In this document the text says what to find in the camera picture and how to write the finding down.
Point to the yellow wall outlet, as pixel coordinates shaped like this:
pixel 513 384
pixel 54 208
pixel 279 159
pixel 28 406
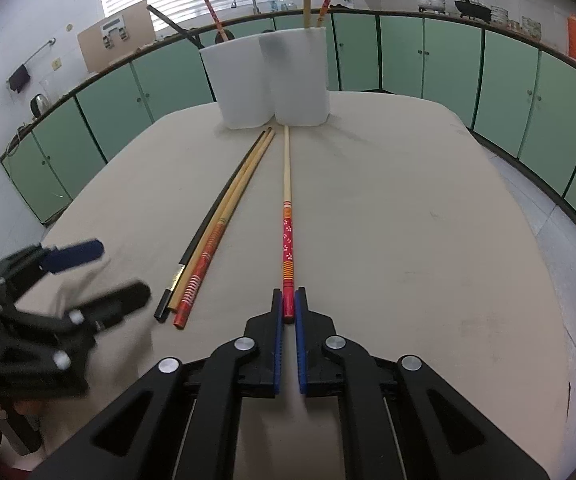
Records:
pixel 56 64

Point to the stack of bowls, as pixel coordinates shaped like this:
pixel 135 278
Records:
pixel 499 16

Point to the green base cabinets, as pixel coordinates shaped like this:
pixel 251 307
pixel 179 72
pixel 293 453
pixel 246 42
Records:
pixel 508 90

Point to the dark hanging cloth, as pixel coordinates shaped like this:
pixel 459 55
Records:
pixel 19 79

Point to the metal towel bar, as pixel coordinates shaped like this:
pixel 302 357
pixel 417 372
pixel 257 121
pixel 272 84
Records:
pixel 42 50

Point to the black spoon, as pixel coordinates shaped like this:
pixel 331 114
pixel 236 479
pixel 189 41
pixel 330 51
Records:
pixel 221 37

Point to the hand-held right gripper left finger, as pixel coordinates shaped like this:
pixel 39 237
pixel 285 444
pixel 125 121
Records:
pixel 278 345

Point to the electric kettle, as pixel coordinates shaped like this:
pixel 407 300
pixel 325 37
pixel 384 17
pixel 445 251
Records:
pixel 39 105

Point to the tan box with grey panel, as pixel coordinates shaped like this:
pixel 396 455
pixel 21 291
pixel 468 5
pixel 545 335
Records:
pixel 135 40

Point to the white two-compartment utensil holder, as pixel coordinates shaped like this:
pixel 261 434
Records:
pixel 248 80

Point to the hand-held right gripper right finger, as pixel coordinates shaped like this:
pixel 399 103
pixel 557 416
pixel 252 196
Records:
pixel 300 350

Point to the person's left hand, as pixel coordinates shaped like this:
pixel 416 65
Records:
pixel 25 406

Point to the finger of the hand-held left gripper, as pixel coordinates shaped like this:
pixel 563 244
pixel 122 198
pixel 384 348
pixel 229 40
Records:
pixel 117 300
pixel 75 254

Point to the white lidded pot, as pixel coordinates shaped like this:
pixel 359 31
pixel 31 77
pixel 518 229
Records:
pixel 430 1

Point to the dark kitchen countertop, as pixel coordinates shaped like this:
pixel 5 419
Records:
pixel 543 47

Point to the black lidded pot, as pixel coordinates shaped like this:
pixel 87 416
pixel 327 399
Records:
pixel 473 9

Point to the black chopstick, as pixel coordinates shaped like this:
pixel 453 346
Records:
pixel 167 20
pixel 162 310

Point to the orange striped wooden chopstick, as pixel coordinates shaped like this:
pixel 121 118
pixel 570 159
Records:
pixel 201 266
pixel 212 12

